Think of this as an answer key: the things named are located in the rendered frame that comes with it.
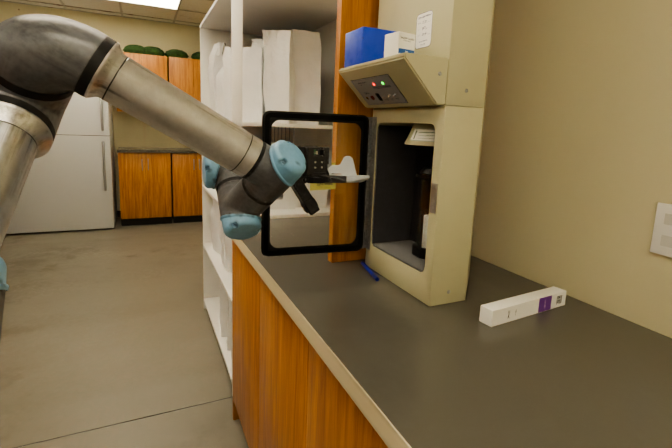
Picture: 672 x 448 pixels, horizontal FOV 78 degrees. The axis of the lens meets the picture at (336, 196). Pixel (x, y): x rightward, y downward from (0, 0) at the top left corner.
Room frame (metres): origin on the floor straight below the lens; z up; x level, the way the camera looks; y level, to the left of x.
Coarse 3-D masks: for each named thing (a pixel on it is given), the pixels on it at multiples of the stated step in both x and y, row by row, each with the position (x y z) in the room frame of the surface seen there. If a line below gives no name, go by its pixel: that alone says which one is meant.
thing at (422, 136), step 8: (416, 128) 1.07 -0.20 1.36; (424, 128) 1.05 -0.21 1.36; (432, 128) 1.04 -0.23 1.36; (408, 136) 1.10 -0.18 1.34; (416, 136) 1.06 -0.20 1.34; (424, 136) 1.04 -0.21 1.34; (432, 136) 1.03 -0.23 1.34; (408, 144) 1.08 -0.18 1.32; (416, 144) 1.05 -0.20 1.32; (424, 144) 1.03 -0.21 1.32; (432, 144) 1.02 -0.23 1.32
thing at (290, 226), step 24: (288, 120) 1.13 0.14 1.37; (312, 144) 1.15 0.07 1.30; (336, 144) 1.17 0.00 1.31; (288, 192) 1.13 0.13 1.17; (312, 192) 1.15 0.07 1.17; (336, 192) 1.18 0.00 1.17; (288, 216) 1.13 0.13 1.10; (312, 216) 1.15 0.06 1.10; (336, 216) 1.18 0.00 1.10; (288, 240) 1.13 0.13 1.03; (312, 240) 1.15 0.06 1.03; (336, 240) 1.18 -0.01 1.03
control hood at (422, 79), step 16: (368, 64) 1.02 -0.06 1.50; (384, 64) 0.96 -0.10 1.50; (400, 64) 0.92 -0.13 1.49; (416, 64) 0.90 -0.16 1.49; (432, 64) 0.92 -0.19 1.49; (400, 80) 0.96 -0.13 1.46; (416, 80) 0.91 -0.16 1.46; (432, 80) 0.92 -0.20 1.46; (416, 96) 0.96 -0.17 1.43; (432, 96) 0.92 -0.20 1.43
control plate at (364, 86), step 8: (352, 80) 1.14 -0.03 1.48; (360, 80) 1.11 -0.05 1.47; (368, 80) 1.07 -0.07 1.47; (376, 80) 1.04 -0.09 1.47; (384, 80) 1.01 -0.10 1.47; (392, 80) 0.99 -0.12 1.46; (360, 88) 1.14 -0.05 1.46; (368, 88) 1.11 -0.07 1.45; (376, 88) 1.07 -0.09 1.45; (384, 88) 1.04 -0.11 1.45; (392, 88) 1.01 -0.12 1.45; (368, 96) 1.14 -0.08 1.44; (376, 96) 1.11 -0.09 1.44; (392, 96) 1.04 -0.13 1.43; (400, 96) 1.01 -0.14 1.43; (368, 104) 1.18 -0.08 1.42; (376, 104) 1.14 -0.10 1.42
